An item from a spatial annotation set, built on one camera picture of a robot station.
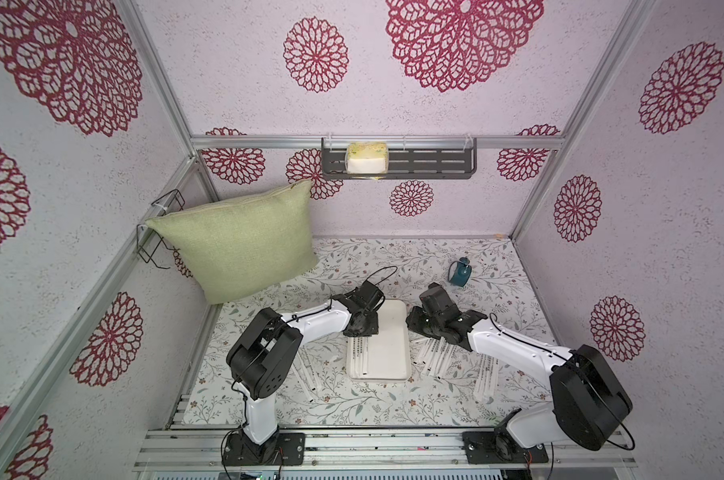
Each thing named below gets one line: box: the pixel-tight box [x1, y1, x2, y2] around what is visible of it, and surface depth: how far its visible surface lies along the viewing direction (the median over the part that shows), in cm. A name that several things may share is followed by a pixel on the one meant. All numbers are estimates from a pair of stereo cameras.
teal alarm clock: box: [448, 256, 472, 287], surface depth 105 cm
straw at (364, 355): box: [362, 337, 368, 376], surface depth 90 cm
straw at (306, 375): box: [296, 349, 316, 403], surface depth 87 cm
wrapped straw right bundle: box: [412, 337, 459, 380], surface depth 91 cm
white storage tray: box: [346, 299, 412, 382], surface depth 90 cm
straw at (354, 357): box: [350, 337, 360, 378], surface depth 91 cm
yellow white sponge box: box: [345, 141, 389, 175], surface depth 92 cm
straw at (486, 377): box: [474, 353, 500, 401], surface depth 85 cm
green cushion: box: [146, 179, 319, 305], surface depth 83 cm
